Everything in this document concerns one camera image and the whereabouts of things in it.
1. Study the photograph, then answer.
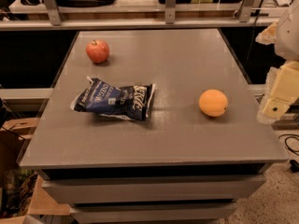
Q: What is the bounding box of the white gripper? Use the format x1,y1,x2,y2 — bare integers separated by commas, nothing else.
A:
255,0,299,124

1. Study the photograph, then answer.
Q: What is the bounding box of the black floor cable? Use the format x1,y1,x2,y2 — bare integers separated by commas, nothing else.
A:
278,133,299,174

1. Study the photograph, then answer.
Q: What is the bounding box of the grey drawer cabinet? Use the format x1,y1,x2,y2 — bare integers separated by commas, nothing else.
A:
21,29,288,224

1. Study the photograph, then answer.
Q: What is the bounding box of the orange fruit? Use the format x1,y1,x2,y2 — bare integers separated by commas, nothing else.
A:
198,90,228,117

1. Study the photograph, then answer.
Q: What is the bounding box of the red apple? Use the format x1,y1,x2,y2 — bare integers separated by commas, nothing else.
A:
86,40,109,63

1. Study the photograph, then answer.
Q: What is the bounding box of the cardboard box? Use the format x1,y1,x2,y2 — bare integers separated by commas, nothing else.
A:
0,118,39,175

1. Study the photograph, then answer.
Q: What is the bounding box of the blue chip bag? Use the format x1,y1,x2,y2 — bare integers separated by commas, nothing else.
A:
70,77,156,121

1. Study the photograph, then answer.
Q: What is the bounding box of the metal shelf rack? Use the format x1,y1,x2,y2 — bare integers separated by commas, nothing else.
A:
0,0,294,31

